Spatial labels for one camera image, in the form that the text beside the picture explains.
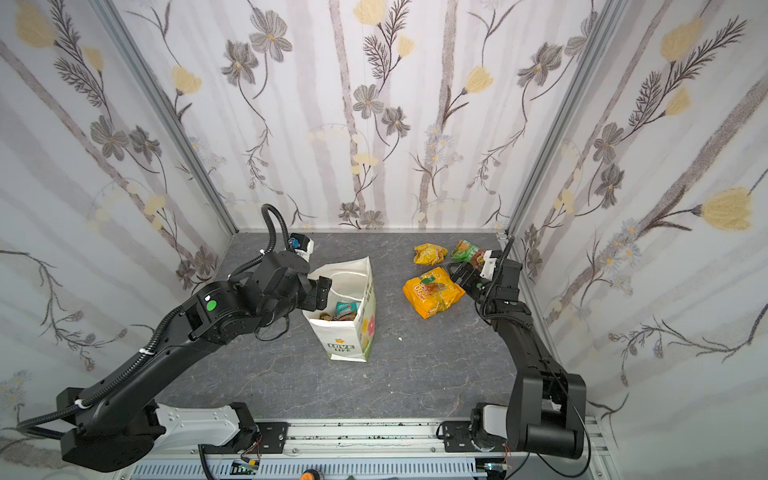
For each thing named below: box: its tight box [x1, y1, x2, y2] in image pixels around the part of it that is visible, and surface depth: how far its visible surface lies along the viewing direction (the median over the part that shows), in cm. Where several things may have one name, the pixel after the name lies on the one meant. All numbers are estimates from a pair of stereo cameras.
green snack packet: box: [451, 239, 486, 270], surface depth 112 cm
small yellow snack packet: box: [413, 243, 449, 265], surface depth 109 cm
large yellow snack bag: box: [402, 266, 466, 319], surface depth 99 cm
